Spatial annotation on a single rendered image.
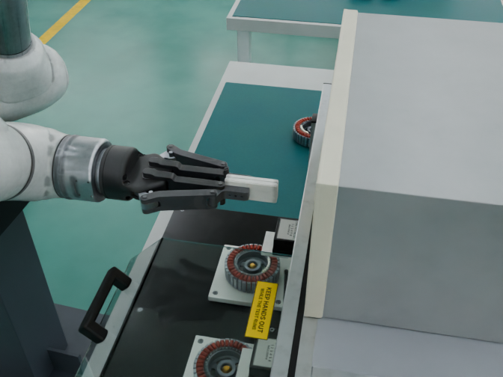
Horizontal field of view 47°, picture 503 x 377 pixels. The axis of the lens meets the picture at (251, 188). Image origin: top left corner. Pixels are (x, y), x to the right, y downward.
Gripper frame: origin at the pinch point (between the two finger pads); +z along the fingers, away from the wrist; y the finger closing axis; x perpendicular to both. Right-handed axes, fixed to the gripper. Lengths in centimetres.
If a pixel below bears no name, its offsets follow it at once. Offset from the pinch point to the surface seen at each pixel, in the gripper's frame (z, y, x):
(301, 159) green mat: 1, -66, -43
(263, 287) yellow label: 2.9, 6.9, -11.5
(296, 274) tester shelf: 7.5, 8.3, -6.5
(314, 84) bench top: 1, -107, -44
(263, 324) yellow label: 3.9, 13.0, -11.4
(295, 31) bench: -11, -153, -47
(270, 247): 0.2, -19.0, -30.0
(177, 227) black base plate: -23, -32, -41
